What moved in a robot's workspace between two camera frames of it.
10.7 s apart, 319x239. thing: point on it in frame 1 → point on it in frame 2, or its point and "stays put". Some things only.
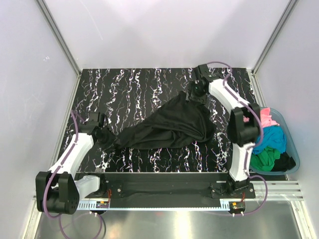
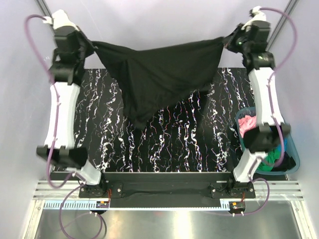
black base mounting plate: [169, 186] stays put
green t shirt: [264, 161] stays put
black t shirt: [179, 121] → [152, 81]
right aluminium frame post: [257, 91] stays put
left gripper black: [107, 139] → [83, 42]
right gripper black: [195, 97] → [233, 39]
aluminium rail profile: [277, 190] stays put
